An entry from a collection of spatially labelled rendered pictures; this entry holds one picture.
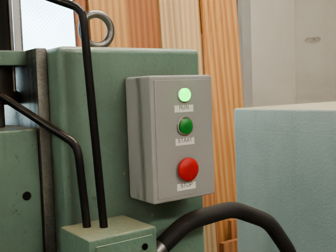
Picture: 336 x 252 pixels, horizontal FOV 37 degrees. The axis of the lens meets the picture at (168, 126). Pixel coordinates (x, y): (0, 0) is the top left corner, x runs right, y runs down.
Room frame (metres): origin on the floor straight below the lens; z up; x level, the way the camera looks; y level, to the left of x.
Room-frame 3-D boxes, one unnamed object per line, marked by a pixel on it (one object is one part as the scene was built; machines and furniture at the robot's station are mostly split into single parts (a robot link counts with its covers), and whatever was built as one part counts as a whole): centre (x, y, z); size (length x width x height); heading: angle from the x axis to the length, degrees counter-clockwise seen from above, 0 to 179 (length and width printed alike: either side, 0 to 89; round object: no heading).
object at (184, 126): (0.64, -0.02, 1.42); 0.02 x 0.01 x 0.02; 125
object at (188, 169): (0.64, -0.02, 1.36); 0.03 x 0.01 x 0.03; 125
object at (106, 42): (0.77, 0.10, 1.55); 0.06 x 0.02 x 0.06; 125
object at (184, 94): (0.64, -0.02, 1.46); 0.02 x 0.01 x 0.02; 125
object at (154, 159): (0.67, 0.00, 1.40); 0.10 x 0.06 x 0.16; 125
